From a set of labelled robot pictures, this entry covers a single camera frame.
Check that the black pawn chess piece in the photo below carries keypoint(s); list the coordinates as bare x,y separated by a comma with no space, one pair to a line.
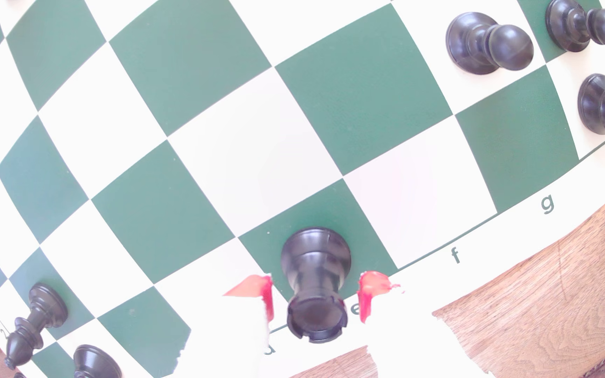
470,42
565,23

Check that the green and cream chess mat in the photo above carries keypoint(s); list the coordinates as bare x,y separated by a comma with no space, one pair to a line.
255,147

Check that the black bishop chess piece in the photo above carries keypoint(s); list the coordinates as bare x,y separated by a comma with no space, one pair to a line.
45,307

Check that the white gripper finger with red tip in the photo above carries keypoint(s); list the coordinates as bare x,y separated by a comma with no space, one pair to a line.
234,341
407,341

